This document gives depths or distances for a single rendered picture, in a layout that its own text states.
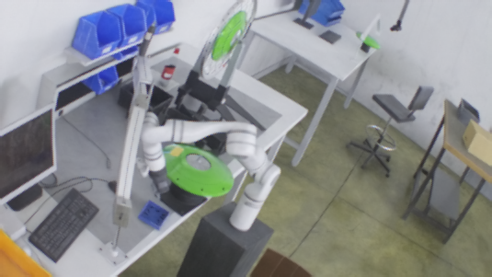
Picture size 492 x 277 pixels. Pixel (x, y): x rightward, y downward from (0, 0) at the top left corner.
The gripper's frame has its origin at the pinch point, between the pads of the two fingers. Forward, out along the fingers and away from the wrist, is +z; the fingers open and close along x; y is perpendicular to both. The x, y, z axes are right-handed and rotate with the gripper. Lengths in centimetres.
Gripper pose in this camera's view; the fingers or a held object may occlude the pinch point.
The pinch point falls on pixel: (158, 199)
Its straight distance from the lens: 218.1
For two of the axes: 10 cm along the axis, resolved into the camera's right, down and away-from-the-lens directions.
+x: -4.5, -5.9, 6.6
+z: 0.5, 7.3, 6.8
